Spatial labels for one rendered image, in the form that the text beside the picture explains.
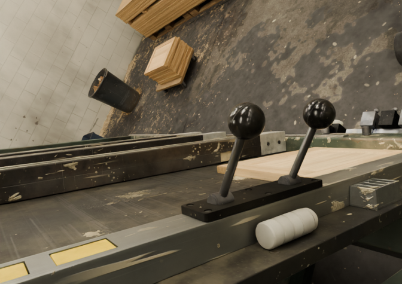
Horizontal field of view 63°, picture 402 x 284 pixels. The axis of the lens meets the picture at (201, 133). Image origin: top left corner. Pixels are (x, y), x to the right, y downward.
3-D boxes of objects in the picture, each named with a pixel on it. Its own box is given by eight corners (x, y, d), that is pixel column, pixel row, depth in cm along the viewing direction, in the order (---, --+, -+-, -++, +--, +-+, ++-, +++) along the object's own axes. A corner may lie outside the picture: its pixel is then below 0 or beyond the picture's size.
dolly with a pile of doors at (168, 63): (201, 52, 417) (176, 34, 396) (188, 88, 401) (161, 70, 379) (174, 64, 466) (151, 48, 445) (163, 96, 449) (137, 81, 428)
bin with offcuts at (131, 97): (146, 86, 517) (109, 64, 483) (134, 115, 501) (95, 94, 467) (131, 91, 558) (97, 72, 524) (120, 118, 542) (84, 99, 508)
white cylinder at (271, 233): (275, 253, 34) (321, 233, 39) (273, 225, 34) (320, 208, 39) (255, 246, 37) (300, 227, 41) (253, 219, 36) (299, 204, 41)
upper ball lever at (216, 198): (240, 215, 38) (278, 111, 32) (215, 223, 36) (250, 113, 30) (221, 195, 40) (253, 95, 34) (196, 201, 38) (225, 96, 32)
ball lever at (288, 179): (305, 194, 45) (347, 106, 39) (287, 200, 43) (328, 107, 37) (286, 178, 47) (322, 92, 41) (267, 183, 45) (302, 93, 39)
